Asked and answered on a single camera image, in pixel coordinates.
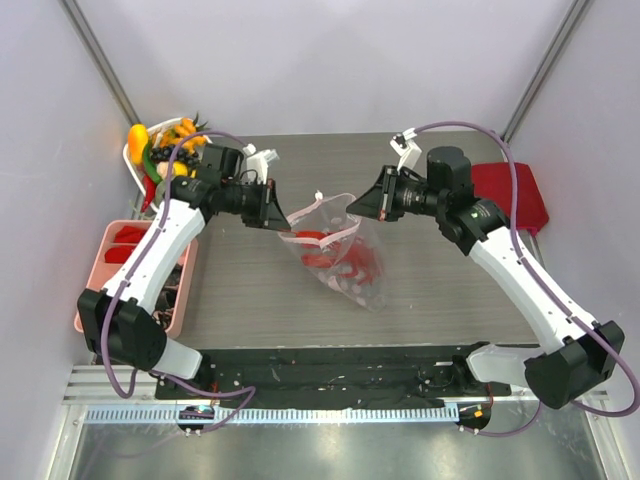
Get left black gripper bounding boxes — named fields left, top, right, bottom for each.
left=220, top=178, right=291, bottom=232

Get red plastic lobster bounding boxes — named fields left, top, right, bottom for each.
left=294, top=230, right=383, bottom=286

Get clear zip top bag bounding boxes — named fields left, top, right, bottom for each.
left=279, top=191, right=388, bottom=312

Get beige toy garlic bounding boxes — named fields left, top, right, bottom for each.
left=156, top=161, right=175, bottom=181

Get black toy grapes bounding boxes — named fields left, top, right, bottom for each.
left=150, top=144, right=201, bottom=168

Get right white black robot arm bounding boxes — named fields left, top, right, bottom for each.
left=346, top=146, right=624, bottom=409

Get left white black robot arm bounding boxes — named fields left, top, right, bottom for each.
left=77, top=144, right=290, bottom=399

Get yellow toy lemon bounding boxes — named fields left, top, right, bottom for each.
left=172, top=161, right=196, bottom=178

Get red folded cloth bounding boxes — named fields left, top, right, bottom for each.
left=471, top=162, right=549, bottom=237

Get red toy chili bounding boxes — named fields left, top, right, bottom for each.
left=140, top=174, right=156, bottom=213

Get green toy chili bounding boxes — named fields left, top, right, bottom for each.
left=141, top=143, right=162, bottom=185

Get red felt pieces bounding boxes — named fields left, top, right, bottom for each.
left=104, top=225, right=148, bottom=264

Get white plastic basket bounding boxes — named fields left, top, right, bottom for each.
left=122, top=117, right=211, bottom=215

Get yellow orange toy pepper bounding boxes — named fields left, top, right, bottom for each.
left=127, top=123, right=149, bottom=165

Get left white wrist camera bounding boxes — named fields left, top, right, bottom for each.
left=242, top=143, right=279, bottom=184

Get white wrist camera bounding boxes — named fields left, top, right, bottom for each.
left=390, top=128, right=422, bottom=170
left=242, top=143, right=279, bottom=184

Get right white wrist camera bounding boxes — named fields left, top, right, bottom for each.
left=390, top=128, right=422, bottom=170

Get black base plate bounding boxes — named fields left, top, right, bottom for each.
left=155, top=342, right=516, bottom=410

